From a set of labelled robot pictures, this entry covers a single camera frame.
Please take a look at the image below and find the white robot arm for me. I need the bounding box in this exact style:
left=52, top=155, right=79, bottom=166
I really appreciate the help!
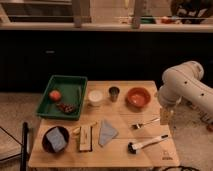
left=157, top=61, right=213, bottom=125

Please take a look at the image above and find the red bowl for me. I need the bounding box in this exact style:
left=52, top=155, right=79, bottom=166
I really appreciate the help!
left=126, top=87, right=151, bottom=108

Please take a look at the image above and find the black bowl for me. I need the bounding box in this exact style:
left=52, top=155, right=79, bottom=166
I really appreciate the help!
left=42, top=126, right=69, bottom=153

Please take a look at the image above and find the metal fork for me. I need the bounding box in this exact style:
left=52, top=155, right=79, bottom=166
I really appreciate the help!
left=131, top=118, right=160, bottom=129

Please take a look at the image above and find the metal cup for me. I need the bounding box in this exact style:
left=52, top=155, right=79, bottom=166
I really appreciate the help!
left=109, top=86, right=120, bottom=102

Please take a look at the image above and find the folded blue cloth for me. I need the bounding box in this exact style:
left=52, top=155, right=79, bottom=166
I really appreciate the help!
left=98, top=120, right=118, bottom=146

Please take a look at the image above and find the white round container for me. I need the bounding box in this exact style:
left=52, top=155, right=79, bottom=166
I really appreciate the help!
left=88, top=90, right=103, bottom=107

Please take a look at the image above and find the wooden block with dark base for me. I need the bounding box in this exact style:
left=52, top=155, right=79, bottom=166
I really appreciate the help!
left=79, top=127, right=92, bottom=152

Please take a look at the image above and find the small yellow wooden piece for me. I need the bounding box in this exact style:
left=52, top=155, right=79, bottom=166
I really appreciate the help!
left=72, top=121, right=99, bottom=136

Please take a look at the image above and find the green plastic tray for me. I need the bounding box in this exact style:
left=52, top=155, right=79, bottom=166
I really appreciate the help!
left=37, top=75, right=87, bottom=120

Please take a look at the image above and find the blue sponge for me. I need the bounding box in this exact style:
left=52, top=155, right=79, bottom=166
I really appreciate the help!
left=46, top=127, right=66, bottom=152

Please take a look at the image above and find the orange fruit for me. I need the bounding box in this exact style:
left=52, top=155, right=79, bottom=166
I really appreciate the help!
left=49, top=90, right=62, bottom=102

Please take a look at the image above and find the black chair frame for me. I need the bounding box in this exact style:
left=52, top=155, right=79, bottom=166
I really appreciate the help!
left=0, top=122, right=30, bottom=171

